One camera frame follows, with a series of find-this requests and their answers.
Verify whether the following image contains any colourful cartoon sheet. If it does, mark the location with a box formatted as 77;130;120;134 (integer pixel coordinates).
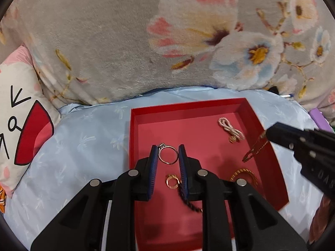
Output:
0;186;7;214

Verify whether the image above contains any dark bead bracelet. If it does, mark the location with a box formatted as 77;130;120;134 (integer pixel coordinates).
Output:
177;182;203;213

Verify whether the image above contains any silver diamond ring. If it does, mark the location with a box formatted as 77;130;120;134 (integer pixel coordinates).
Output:
157;143;179;166

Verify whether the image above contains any light blue patterned cloth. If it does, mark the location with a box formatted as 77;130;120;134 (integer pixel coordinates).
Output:
4;87;316;249

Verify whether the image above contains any white cat face pillow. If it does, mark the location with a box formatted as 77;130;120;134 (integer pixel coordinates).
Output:
0;46;61;196

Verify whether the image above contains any gold wristwatch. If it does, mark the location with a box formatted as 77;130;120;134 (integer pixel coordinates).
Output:
242;131;269;163

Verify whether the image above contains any grey floral blanket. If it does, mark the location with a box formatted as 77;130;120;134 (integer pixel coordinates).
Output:
1;0;334;123

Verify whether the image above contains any purple box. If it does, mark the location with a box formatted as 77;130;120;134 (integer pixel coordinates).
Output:
309;108;333;132

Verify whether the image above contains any blue pen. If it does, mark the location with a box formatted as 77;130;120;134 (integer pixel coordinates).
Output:
279;94;294;99

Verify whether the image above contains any gold cuff bangle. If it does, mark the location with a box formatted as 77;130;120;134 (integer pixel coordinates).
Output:
230;168;258;187

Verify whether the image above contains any red jewelry tray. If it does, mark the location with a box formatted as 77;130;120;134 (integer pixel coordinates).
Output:
129;98;289;250

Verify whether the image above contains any red stone gold ring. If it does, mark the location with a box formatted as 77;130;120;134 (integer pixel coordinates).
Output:
165;173;181;189

